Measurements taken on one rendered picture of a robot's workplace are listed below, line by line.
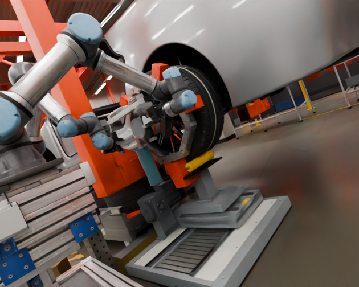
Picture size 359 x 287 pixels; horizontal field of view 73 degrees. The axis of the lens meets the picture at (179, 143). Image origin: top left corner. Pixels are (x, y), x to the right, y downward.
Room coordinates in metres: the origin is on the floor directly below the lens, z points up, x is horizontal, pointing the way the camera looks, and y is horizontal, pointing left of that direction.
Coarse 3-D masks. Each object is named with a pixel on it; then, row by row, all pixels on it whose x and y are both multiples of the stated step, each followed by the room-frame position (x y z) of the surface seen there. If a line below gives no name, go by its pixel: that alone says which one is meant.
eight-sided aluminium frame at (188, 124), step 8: (136, 88) 1.58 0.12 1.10; (128, 104) 1.68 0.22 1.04; (184, 112) 1.36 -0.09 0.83; (128, 120) 1.73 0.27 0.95; (184, 120) 1.38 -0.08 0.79; (192, 120) 1.38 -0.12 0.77; (192, 128) 1.38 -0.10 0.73; (184, 136) 1.41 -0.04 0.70; (192, 136) 1.43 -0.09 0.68; (144, 144) 1.73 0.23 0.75; (184, 144) 1.43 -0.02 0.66; (152, 152) 1.67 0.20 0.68; (160, 152) 1.68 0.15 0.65; (176, 152) 1.58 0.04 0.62; (184, 152) 1.45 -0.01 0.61; (160, 160) 1.62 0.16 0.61; (168, 160) 1.57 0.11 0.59
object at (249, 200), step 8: (248, 192) 1.59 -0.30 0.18; (256, 192) 1.58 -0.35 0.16; (240, 200) 1.60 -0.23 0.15; (248, 200) 1.50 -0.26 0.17; (256, 200) 1.55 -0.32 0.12; (232, 208) 1.44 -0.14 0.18; (240, 208) 1.42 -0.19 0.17; (248, 208) 1.47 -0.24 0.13; (184, 216) 1.74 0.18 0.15; (192, 216) 1.68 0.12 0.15; (200, 216) 1.62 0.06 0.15; (208, 216) 1.57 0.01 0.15; (216, 216) 1.46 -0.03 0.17; (224, 216) 1.41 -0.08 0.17; (232, 216) 1.36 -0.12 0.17; (240, 216) 1.40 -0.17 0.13; (184, 224) 1.68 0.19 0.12; (192, 224) 1.62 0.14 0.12; (200, 224) 1.57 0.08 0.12; (208, 224) 1.52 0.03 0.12; (216, 224) 1.47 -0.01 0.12; (224, 224) 1.43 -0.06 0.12; (232, 224) 1.38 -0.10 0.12; (240, 224) 1.38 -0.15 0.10
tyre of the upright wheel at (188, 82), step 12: (180, 72) 1.45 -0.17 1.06; (192, 72) 1.51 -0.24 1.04; (192, 84) 1.41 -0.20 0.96; (204, 84) 1.47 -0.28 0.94; (204, 96) 1.42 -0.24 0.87; (216, 96) 1.51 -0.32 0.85; (204, 108) 1.39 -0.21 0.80; (216, 108) 1.48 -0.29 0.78; (204, 120) 1.40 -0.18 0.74; (216, 120) 1.48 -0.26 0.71; (204, 132) 1.42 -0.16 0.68; (216, 132) 1.53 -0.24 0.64; (192, 144) 1.50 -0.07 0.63; (204, 144) 1.47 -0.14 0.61; (192, 156) 1.53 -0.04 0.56
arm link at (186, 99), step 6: (186, 90) 1.05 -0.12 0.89; (174, 96) 1.05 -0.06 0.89; (180, 96) 1.04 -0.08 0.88; (186, 96) 1.01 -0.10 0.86; (192, 96) 1.04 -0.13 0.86; (174, 102) 1.06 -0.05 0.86; (180, 102) 1.04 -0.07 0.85; (186, 102) 1.02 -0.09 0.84; (192, 102) 1.03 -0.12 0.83; (174, 108) 1.07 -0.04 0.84; (180, 108) 1.05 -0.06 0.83; (186, 108) 1.05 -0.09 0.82
